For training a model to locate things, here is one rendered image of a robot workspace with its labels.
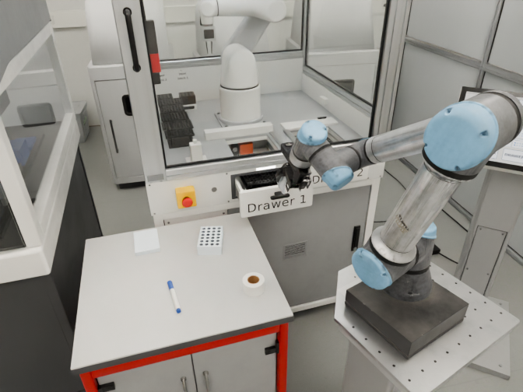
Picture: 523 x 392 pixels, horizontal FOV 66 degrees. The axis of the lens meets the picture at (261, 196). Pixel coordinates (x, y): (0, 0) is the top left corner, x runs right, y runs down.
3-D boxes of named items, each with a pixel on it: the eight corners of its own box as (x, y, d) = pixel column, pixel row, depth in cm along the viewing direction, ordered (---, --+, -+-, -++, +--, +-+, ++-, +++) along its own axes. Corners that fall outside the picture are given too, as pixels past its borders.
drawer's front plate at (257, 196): (312, 205, 160) (314, 181, 155) (240, 218, 153) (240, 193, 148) (310, 203, 162) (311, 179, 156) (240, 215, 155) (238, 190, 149)
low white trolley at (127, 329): (288, 449, 160) (293, 314, 120) (124, 502, 145) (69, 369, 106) (250, 335, 208) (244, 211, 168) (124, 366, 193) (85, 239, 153)
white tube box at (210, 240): (221, 254, 144) (220, 246, 142) (198, 255, 144) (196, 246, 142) (223, 233, 155) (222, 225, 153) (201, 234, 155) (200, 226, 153)
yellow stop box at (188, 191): (197, 207, 157) (195, 190, 153) (178, 210, 155) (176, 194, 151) (194, 200, 161) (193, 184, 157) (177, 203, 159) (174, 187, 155)
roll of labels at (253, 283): (268, 286, 131) (268, 277, 128) (257, 299, 126) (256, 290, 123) (250, 278, 134) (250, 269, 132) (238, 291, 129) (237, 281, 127)
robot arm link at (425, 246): (439, 258, 116) (447, 218, 110) (412, 279, 109) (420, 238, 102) (402, 240, 124) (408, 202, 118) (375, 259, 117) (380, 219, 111)
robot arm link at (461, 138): (407, 277, 112) (536, 112, 74) (373, 303, 104) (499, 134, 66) (374, 246, 118) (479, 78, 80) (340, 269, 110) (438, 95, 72)
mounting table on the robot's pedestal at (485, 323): (509, 347, 123) (521, 320, 117) (410, 427, 103) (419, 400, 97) (394, 264, 156) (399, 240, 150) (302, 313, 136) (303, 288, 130)
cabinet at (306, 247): (364, 303, 225) (385, 176, 183) (177, 350, 200) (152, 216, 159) (301, 212, 302) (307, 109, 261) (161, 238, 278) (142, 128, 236)
